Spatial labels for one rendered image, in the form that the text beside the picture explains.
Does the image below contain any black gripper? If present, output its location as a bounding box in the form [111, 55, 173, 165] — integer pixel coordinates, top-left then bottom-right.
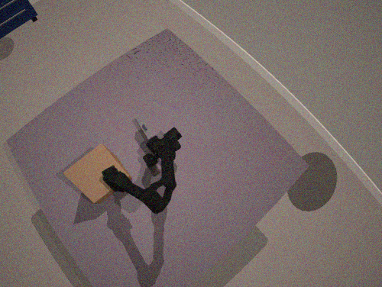
[143, 141, 181, 168]

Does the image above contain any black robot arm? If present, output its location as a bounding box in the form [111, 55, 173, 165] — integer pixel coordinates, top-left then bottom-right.
[102, 127, 182, 214]

